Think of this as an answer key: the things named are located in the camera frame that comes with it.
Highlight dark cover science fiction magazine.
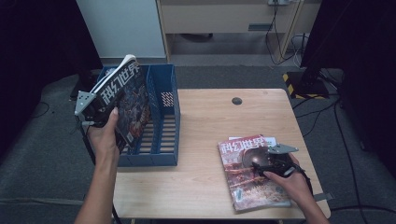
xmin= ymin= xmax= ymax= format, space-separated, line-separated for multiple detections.
xmin=90 ymin=54 xmax=154 ymax=154

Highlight beige wooden desk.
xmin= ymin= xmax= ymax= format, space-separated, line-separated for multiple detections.
xmin=156 ymin=0 xmax=321 ymax=63

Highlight blue plastic file rack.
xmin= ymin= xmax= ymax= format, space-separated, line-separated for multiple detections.
xmin=97 ymin=63 xmax=181 ymax=167

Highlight person's left hand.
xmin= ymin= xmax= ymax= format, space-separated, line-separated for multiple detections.
xmin=86 ymin=106 xmax=121 ymax=170

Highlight white cabinet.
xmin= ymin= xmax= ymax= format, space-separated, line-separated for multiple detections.
xmin=76 ymin=0 xmax=167 ymax=60

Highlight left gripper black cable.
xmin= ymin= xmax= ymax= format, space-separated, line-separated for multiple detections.
xmin=77 ymin=119 xmax=120 ymax=224

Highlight red cover science fiction magazine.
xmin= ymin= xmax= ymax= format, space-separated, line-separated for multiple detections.
xmin=218 ymin=133 xmax=292 ymax=214

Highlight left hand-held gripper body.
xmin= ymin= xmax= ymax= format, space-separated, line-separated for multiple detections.
xmin=74 ymin=91 xmax=110 ymax=129

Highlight grey tape strip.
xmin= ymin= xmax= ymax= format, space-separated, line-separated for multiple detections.
xmin=312 ymin=192 xmax=334 ymax=203

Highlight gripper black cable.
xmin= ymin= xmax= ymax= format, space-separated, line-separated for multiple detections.
xmin=77 ymin=119 xmax=120 ymax=224
xmin=295 ymin=164 xmax=396 ymax=216

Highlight black floor cables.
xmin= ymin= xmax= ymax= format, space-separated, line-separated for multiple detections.
xmin=292 ymin=96 xmax=370 ymax=224

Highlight thin black floor cable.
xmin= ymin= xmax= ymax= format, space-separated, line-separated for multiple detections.
xmin=31 ymin=102 xmax=50 ymax=119

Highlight black cables under desk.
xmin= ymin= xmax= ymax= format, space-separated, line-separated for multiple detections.
xmin=264 ymin=1 xmax=309 ymax=68

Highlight person's right hand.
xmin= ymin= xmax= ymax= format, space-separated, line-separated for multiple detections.
xmin=263 ymin=153 xmax=313 ymax=207

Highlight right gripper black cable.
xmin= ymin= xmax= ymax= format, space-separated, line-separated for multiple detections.
xmin=295 ymin=164 xmax=396 ymax=216

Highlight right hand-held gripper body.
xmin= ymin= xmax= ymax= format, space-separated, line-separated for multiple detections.
xmin=268 ymin=143 xmax=300 ymax=179

